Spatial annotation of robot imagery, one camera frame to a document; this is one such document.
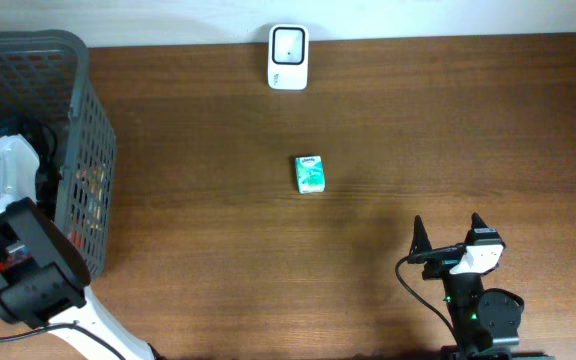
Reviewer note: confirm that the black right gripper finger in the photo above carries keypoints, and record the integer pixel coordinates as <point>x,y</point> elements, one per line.
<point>477,223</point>
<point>420,242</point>

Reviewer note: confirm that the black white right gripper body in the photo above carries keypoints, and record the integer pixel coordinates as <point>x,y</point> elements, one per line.
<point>441,261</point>

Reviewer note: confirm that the green tissue pack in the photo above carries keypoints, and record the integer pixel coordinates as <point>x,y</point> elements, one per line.
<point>310,174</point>

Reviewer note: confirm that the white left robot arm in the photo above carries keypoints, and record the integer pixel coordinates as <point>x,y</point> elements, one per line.
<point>44,280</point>

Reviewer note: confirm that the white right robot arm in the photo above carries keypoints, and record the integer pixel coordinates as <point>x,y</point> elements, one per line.
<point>484,323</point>

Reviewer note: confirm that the white barcode scanner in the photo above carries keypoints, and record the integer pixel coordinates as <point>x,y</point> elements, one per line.
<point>288,57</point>

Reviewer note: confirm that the grey plastic basket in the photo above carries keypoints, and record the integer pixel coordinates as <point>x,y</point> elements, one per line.
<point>44,81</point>

